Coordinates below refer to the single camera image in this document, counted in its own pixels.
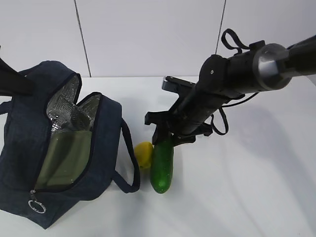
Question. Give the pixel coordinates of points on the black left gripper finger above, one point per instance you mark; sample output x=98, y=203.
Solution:
x=13, y=83

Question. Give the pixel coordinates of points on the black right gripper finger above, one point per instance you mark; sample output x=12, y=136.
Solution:
x=178, y=140
x=162, y=132

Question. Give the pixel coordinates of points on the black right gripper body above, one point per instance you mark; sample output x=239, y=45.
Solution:
x=177, y=126

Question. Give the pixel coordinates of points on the green cucumber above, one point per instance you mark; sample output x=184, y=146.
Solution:
x=162, y=166

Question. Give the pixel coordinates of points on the dark blue insulated lunch bag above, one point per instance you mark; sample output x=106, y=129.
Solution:
x=55, y=107

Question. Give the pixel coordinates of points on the glass container with green lid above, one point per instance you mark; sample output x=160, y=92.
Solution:
x=66, y=158

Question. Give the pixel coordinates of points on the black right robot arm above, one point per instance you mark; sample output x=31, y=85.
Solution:
x=255, y=68

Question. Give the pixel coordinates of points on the yellow lemon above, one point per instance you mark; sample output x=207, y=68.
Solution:
x=143, y=153

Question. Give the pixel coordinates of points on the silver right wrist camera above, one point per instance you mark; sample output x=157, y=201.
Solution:
x=176, y=85

